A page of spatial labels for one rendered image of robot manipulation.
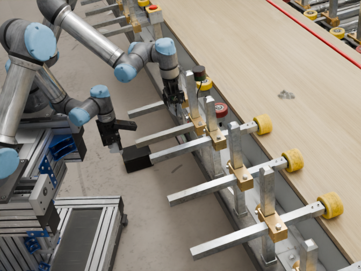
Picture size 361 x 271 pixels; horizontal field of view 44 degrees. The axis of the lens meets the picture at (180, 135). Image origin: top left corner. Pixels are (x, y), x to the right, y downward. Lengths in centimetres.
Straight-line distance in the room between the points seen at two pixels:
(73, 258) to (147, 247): 45
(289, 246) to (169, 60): 87
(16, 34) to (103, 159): 193
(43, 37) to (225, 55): 122
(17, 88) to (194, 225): 156
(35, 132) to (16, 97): 61
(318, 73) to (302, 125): 42
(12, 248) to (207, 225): 111
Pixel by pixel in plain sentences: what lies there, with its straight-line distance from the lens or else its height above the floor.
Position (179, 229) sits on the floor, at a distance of 278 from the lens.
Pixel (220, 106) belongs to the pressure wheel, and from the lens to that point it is 210.
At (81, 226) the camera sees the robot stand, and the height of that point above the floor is 21.
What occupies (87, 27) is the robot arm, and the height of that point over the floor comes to 145.
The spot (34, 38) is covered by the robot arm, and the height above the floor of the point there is 153.
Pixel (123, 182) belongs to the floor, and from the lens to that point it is 316.
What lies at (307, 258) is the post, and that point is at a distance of 131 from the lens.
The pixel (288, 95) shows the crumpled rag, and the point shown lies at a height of 92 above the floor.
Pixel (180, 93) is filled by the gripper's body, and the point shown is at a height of 113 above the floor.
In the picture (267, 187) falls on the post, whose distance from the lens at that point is 143.
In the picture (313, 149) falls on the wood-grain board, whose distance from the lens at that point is 186.
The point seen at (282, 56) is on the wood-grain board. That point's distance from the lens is 247.
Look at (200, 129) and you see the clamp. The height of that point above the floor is 86.
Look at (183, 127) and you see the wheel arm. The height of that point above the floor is 86.
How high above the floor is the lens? 213
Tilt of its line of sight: 38 degrees down
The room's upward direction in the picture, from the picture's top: 10 degrees counter-clockwise
